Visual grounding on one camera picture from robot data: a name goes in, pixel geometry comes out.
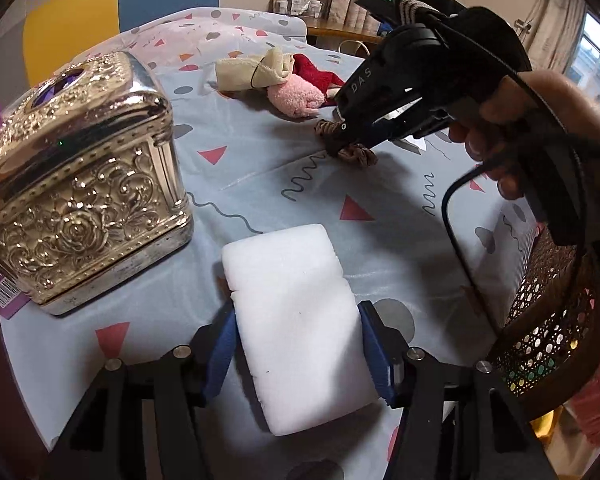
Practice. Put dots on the ornate gold tissue box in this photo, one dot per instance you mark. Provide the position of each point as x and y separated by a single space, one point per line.
80 200

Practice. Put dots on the beige sock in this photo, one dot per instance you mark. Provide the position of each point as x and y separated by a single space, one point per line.
250 72

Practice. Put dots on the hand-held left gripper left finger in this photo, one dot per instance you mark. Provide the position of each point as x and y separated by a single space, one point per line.
219 357

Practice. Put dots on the purple carton box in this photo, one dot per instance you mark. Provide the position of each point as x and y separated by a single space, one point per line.
0 295

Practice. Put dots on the side window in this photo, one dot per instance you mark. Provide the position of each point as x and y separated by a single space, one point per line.
597 55

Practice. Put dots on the rattan chair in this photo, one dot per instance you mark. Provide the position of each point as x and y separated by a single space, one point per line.
545 320

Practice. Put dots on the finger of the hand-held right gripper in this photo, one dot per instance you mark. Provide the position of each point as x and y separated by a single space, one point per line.
347 137

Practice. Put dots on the brown hair scrunchie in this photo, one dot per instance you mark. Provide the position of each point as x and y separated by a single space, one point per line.
360 155

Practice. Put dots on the red sock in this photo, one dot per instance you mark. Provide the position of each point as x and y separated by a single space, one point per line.
315 72

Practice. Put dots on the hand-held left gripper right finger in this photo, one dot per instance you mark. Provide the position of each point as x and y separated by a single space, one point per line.
380 360

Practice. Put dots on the wooden desk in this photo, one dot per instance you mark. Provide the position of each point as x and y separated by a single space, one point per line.
340 30

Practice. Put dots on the person's right hand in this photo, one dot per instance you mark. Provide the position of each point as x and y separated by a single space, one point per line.
555 97

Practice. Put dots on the white sponge block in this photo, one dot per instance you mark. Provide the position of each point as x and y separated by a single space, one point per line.
295 320

